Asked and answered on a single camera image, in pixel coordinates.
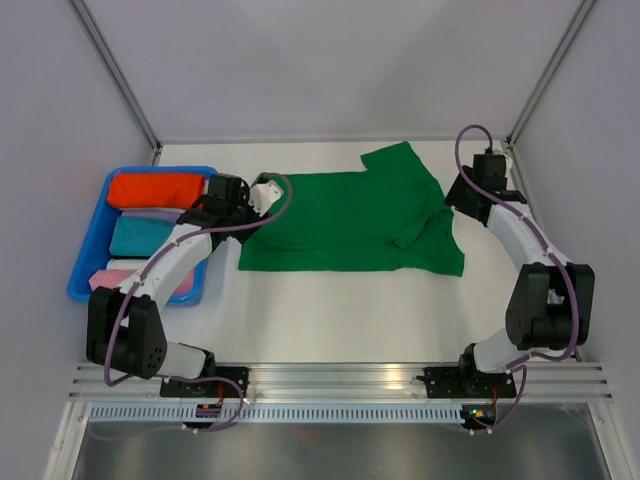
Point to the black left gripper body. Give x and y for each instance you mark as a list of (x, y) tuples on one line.
[(244, 212)]

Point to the green t-shirt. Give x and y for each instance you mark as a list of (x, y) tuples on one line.
[(389, 216)]

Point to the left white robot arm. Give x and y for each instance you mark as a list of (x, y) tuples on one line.
[(125, 333)]

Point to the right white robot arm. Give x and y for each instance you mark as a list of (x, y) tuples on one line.
[(548, 314)]

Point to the lilac rolled t-shirt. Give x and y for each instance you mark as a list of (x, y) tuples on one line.
[(164, 215)]

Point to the orange rolled t-shirt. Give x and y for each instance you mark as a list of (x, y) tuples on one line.
[(155, 190)]

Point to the teal rolled t-shirt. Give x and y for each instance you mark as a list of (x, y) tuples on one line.
[(138, 237)]

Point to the white rolled t-shirt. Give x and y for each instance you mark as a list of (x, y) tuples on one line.
[(126, 264)]

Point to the pink rolled t-shirt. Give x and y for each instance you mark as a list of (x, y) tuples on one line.
[(112, 278)]

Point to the blue plastic bin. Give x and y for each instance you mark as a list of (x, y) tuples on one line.
[(94, 252)]

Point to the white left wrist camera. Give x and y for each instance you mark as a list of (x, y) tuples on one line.
[(262, 196)]

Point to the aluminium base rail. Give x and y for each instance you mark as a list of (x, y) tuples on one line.
[(579, 382)]

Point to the aluminium frame post right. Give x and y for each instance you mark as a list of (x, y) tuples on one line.
[(561, 51)]

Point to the aluminium frame post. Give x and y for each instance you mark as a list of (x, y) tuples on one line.
[(561, 51), (99, 43)]

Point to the aluminium frame post left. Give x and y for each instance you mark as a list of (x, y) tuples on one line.
[(99, 43)]

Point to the slotted cable duct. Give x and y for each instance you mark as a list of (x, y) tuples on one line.
[(281, 413)]

